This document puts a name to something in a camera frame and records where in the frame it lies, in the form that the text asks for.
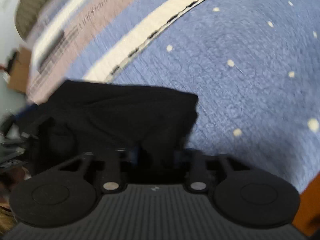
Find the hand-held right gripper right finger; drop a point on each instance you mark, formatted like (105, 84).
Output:
(196, 166)

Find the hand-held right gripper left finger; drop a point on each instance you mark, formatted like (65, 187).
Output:
(113, 165)

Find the black pants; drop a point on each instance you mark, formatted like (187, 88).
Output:
(120, 120)

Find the cardboard box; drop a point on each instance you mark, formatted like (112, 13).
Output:
(18, 70)

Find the striped quilted bedspread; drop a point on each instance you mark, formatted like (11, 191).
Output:
(225, 80)

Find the green padded headboard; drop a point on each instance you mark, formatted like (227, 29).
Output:
(30, 2)

